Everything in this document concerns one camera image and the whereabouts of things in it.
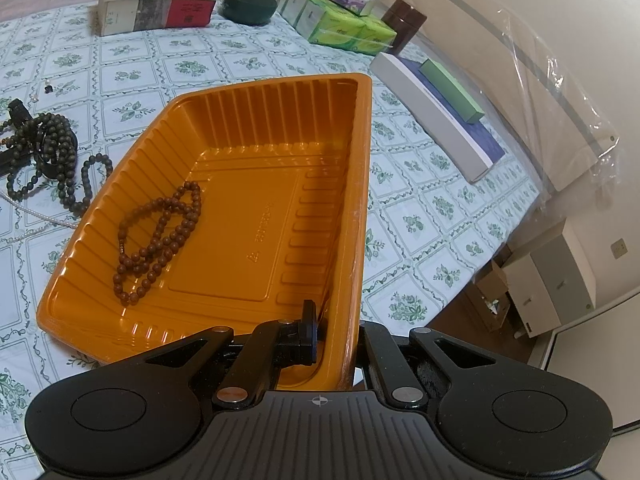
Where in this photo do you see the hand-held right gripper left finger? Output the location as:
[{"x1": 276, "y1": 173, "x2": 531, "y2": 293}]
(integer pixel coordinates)
[{"x1": 107, "y1": 299, "x2": 331, "y2": 411}]

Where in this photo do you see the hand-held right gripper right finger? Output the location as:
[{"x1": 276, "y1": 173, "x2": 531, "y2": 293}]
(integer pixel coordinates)
[{"x1": 360, "y1": 322, "x2": 542, "y2": 410}]

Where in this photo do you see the orange plastic tray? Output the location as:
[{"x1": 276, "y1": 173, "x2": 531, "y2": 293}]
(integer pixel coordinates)
[{"x1": 36, "y1": 73, "x2": 373, "y2": 392}]

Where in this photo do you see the white pearl necklace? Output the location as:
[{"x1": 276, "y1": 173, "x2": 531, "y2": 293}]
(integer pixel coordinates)
[{"x1": 0, "y1": 180, "x2": 81, "y2": 251}]

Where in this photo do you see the black strap wristwatch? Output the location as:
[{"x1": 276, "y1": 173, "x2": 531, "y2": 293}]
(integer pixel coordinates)
[{"x1": 34, "y1": 125, "x2": 67, "y2": 180}]

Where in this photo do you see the dark bead necklace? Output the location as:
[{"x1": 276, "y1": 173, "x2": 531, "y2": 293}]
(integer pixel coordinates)
[{"x1": 5, "y1": 112, "x2": 115, "y2": 220}]

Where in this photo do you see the black glossy wristband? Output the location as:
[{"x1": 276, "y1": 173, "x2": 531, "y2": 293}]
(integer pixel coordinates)
[{"x1": 0, "y1": 100, "x2": 33, "y2": 131}]

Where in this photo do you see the cardboard box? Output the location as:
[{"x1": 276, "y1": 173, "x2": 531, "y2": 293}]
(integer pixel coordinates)
[{"x1": 475, "y1": 260, "x2": 513, "y2": 333}]

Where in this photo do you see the green floral tablecloth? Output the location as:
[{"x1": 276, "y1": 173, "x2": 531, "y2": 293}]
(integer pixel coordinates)
[{"x1": 0, "y1": 2, "x2": 543, "y2": 461}]

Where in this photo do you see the white cabinet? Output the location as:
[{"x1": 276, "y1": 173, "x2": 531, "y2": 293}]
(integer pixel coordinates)
[{"x1": 502, "y1": 220, "x2": 598, "y2": 338}]

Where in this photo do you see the blue notebook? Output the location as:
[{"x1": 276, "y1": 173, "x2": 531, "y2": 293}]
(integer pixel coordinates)
[{"x1": 400, "y1": 57, "x2": 506, "y2": 163}]

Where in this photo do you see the white flat box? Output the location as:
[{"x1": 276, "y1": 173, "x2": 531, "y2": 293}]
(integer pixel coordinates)
[{"x1": 370, "y1": 51, "x2": 493, "y2": 183}]

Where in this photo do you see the small green box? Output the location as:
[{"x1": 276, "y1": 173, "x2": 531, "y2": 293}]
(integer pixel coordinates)
[{"x1": 419, "y1": 58, "x2": 487, "y2": 125}]

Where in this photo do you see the green tissue packs bundle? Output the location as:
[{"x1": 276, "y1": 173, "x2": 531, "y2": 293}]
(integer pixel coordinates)
[{"x1": 277, "y1": 0, "x2": 398, "y2": 56}]

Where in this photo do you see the clear plastic sheet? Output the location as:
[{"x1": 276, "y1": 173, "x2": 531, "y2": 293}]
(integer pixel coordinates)
[{"x1": 380, "y1": 0, "x2": 623, "y2": 211}]

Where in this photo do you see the brown jar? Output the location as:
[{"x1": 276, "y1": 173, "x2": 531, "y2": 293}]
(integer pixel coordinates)
[{"x1": 382, "y1": 0, "x2": 428, "y2": 57}]

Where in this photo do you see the brown bead bracelet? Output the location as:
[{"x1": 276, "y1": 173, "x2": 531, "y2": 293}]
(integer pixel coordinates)
[{"x1": 114, "y1": 181, "x2": 203, "y2": 307}]

